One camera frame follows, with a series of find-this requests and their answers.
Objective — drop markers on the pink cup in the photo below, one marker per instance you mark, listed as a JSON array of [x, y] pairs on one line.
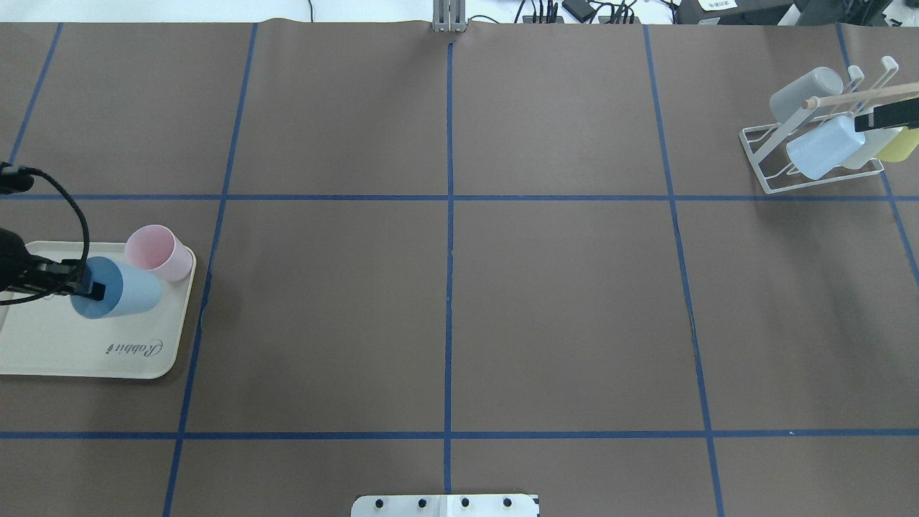
[[154, 248]]

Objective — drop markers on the cream serving tray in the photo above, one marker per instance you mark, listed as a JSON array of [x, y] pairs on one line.
[[49, 338]]

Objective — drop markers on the yellow cup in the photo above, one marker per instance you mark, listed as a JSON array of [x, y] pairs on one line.
[[901, 146]]

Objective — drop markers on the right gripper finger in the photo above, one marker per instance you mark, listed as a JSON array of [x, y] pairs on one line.
[[900, 114]]

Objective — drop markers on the white wire cup rack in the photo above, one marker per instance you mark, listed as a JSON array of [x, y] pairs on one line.
[[764, 145]]

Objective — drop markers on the aluminium frame post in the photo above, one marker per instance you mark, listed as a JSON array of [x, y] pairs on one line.
[[449, 16]]

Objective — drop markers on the light blue cup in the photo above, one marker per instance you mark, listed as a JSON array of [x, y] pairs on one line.
[[824, 148]]

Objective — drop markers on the white cream cup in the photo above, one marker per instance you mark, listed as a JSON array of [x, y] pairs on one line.
[[874, 142]]

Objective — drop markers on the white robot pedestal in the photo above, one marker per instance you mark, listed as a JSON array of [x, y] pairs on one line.
[[512, 504]]

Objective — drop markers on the grey cup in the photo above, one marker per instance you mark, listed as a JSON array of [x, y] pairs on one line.
[[818, 82]]

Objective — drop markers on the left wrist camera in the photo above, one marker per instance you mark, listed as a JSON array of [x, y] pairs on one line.
[[15, 179]]

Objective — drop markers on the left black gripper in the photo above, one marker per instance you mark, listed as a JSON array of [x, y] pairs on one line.
[[10, 260]]

